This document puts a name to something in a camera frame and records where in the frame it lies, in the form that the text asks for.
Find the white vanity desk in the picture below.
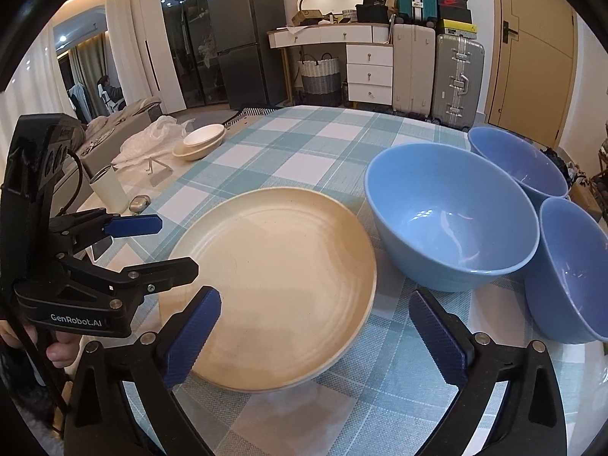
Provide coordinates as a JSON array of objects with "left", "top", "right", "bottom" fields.
[{"left": 267, "top": 23, "right": 395, "bottom": 105}]

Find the white small bowl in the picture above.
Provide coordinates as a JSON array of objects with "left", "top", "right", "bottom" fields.
[{"left": 183, "top": 124, "right": 225, "bottom": 147}]

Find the tan wooden door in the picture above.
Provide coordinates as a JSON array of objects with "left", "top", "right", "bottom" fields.
[{"left": 484, "top": 0, "right": 578, "bottom": 150}]

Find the small brown cardboard box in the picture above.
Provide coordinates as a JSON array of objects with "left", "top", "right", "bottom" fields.
[{"left": 291, "top": 8, "right": 324, "bottom": 27}]

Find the black shoebox red logo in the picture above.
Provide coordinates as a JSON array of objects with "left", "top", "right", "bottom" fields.
[{"left": 437, "top": 0, "right": 473, "bottom": 20}]

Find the white plastic bag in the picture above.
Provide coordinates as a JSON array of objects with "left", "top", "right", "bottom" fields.
[{"left": 111, "top": 118, "right": 195, "bottom": 169}]

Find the beige suitcase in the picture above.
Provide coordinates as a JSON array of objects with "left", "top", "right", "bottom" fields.
[{"left": 392, "top": 23, "right": 437, "bottom": 117}]

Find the black storage box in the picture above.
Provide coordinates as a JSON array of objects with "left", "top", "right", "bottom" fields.
[{"left": 355, "top": 4, "right": 390, "bottom": 24}]

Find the cream plate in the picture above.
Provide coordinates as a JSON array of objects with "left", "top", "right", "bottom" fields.
[{"left": 167, "top": 187, "right": 378, "bottom": 394}]

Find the person's left hand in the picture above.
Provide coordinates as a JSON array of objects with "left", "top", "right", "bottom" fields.
[{"left": 46, "top": 331, "right": 82, "bottom": 369}]

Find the white curtain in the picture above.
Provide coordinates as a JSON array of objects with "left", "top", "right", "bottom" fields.
[{"left": 104, "top": 0, "right": 186, "bottom": 115}]

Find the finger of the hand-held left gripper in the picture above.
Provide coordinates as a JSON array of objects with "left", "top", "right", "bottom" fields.
[
  {"left": 50, "top": 213, "right": 163, "bottom": 250},
  {"left": 59, "top": 256, "right": 199, "bottom": 296}
]

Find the silver suitcase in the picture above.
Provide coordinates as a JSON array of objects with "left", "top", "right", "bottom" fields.
[{"left": 433, "top": 33, "right": 485, "bottom": 131}]

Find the grey fridge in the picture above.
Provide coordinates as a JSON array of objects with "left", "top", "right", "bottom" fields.
[{"left": 206, "top": 0, "right": 288, "bottom": 110}]

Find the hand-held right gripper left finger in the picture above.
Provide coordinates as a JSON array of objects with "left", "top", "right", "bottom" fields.
[{"left": 63, "top": 286, "right": 224, "bottom": 456}]

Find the plain cardboard box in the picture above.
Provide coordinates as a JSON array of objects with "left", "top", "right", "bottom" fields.
[{"left": 567, "top": 180, "right": 604, "bottom": 222}]

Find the yellow black shoebox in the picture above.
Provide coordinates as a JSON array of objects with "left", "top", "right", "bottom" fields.
[{"left": 437, "top": 18, "right": 477, "bottom": 38}]

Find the woven laundry basket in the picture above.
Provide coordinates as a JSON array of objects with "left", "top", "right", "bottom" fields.
[{"left": 298, "top": 54, "right": 343, "bottom": 108}]

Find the grey sofa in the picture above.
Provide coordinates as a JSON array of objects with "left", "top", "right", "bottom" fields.
[{"left": 78, "top": 97, "right": 165, "bottom": 176}]

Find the pale checked tablecloth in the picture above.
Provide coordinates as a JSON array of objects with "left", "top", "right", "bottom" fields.
[{"left": 76, "top": 123, "right": 229, "bottom": 229}]

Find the blue bowl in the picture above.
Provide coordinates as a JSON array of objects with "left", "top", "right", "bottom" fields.
[
  {"left": 365, "top": 142, "right": 541, "bottom": 293},
  {"left": 468, "top": 126, "right": 569, "bottom": 210},
  {"left": 525, "top": 197, "right": 608, "bottom": 345}
]

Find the dark glass cabinet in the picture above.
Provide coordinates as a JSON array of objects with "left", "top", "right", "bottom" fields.
[{"left": 157, "top": 0, "right": 224, "bottom": 108}]

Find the black cable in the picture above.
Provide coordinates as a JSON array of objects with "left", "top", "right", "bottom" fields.
[{"left": 59, "top": 149, "right": 84, "bottom": 217}]

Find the white bottle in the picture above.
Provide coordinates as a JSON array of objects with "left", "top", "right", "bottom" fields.
[{"left": 89, "top": 165, "right": 128, "bottom": 212}]

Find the clear phone stand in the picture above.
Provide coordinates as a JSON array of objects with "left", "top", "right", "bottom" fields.
[{"left": 145, "top": 157, "right": 173, "bottom": 187}]

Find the stack of small beige plates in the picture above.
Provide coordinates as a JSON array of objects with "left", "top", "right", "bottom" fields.
[{"left": 172, "top": 128, "right": 228, "bottom": 161}]

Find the patterned rug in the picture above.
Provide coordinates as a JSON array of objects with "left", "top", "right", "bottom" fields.
[{"left": 223, "top": 104, "right": 286, "bottom": 127}]

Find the white drawer unit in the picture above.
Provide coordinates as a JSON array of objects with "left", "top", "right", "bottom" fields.
[{"left": 346, "top": 43, "right": 395, "bottom": 105}]

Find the grey curtain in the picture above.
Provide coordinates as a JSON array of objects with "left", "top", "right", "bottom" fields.
[{"left": 69, "top": 38, "right": 109, "bottom": 122}]

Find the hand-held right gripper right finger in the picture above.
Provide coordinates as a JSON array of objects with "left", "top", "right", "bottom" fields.
[{"left": 408, "top": 289, "right": 568, "bottom": 456}]

